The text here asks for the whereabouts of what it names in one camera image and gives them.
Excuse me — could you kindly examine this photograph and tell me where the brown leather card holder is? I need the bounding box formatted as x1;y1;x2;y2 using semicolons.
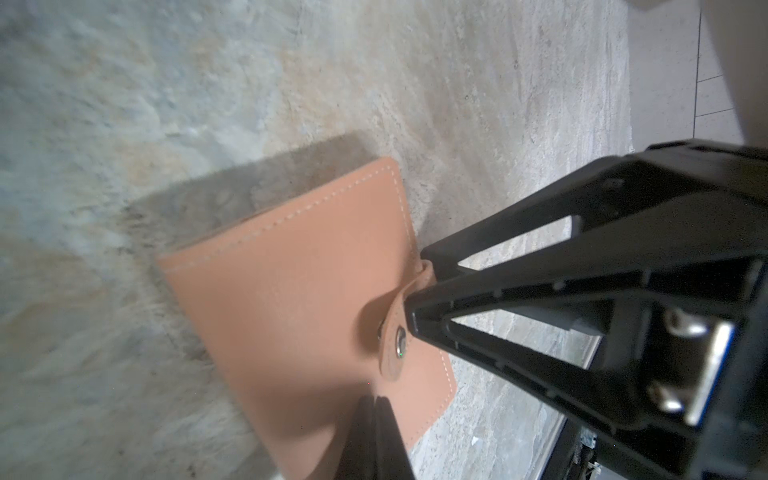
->
158;158;456;479

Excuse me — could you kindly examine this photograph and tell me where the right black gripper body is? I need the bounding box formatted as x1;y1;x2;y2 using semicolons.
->
569;142;767;479

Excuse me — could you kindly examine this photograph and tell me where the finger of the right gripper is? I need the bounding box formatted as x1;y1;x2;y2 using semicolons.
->
405;258;659;432
421;157;651;281

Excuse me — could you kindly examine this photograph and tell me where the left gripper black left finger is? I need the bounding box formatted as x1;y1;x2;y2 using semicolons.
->
334;396;376;480

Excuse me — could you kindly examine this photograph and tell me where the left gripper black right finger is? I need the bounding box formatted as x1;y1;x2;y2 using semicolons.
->
375;397;415;480

